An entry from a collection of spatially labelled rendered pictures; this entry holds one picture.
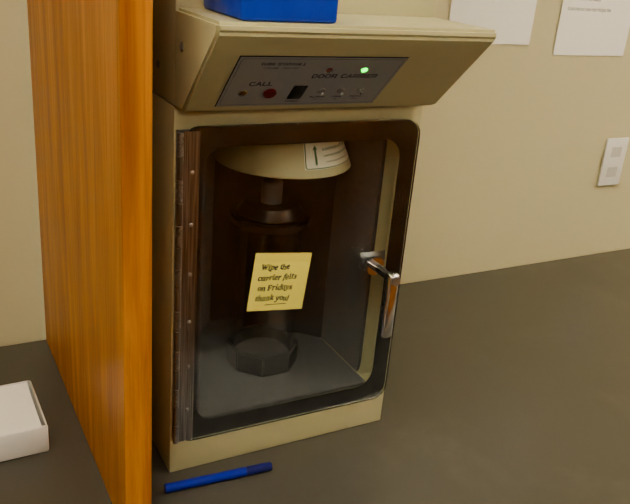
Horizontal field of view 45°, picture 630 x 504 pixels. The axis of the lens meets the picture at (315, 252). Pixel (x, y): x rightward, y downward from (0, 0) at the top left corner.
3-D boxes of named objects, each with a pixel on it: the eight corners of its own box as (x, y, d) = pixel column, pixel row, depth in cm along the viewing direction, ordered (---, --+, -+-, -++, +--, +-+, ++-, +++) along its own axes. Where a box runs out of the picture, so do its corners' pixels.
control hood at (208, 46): (172, 106, 80) (173, 7, 76) (425, 101, 95) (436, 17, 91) (211, 134, 71) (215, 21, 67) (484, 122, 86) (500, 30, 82)
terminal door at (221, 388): (176, 440, 96) (181, 126, 81) (381, 393, 110) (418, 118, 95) (178, 444, 95) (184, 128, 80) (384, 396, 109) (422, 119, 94)
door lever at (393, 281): (375, 320, 103) (358, 322, 102) (383, 254, 99) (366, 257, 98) (397, 338, 99) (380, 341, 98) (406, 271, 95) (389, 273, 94)
